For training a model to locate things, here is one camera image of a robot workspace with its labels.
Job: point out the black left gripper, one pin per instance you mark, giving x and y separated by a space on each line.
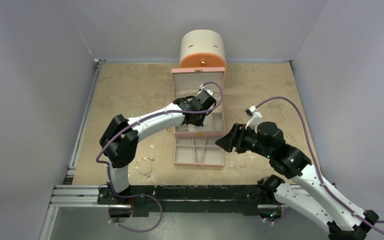
200 122

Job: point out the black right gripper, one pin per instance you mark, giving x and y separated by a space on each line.
238 138

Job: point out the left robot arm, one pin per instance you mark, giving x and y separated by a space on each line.
120 140

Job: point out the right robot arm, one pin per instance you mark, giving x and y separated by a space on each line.
318 199

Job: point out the pink jewelry box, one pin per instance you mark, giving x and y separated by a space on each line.
186 82

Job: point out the pink box pull-out drawer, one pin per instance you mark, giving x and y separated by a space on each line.
198 151

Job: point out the round beige orange box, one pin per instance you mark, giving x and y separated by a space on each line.
202 48

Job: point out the silver pearl bangle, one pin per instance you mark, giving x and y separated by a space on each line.
144 166

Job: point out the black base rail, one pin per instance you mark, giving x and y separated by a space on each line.
248 200

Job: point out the aluminium frame rail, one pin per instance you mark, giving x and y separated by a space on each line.
67 196

